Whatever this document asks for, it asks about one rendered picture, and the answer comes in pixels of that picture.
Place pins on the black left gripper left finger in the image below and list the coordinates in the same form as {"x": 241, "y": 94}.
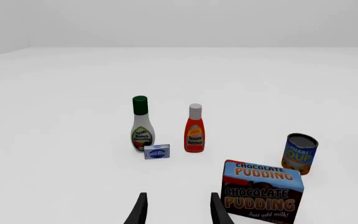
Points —
{"x": 138, "y": 212}

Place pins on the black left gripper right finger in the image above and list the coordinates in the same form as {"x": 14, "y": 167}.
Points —
{"x": 218, "y": 213}

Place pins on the chocolate pudding box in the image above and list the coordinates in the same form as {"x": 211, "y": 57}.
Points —
{"x": 261, "y": 193}

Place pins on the small blue cream cheese box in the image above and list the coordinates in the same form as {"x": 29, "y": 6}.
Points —
{"x": 156, "y": 152}

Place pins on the red tomato ketchup bottle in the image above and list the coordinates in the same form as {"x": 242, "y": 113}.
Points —
{"x": 194, "y": 133}

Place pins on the ranch dressing bottle green cap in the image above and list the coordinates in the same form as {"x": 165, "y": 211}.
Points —
{"x": 141, "y": 126}

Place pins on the alphabet soup can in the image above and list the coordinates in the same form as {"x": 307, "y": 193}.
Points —
{"x": 299, "y": 154}

